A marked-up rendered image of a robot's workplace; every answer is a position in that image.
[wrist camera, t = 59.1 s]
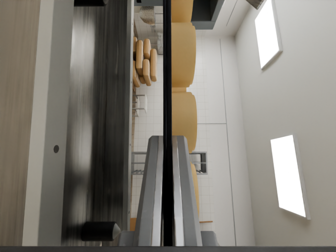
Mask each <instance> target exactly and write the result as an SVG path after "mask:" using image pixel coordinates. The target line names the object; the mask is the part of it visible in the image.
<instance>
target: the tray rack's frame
mask: <svg viewBox="0 0 336 252"><path fill-rule="evenodd" d="M133 153H147V152H146V151H132V152H131V175H143V173H132V172H133V171H134V165H135V164H145V162H135V155H134V154H133ZM192 153H204V154H200V162H192V164H200V170H202V171H204V172H205V173H204V172H202V171H201V172H202V173H197V174H196V175H208V159H207V151H192Z"/></svg>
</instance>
